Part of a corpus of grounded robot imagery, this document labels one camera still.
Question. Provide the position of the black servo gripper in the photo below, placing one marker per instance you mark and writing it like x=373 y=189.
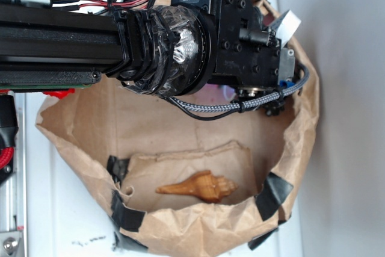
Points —
x=241 y=51

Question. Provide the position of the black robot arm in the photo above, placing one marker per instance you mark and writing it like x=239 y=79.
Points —
x=165 y=50

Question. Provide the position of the orange conch shell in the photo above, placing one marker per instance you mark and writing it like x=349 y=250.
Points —
x=203 y=185

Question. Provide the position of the aluminium extrusion rail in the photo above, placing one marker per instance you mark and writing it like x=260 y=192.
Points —
x=13 y=179

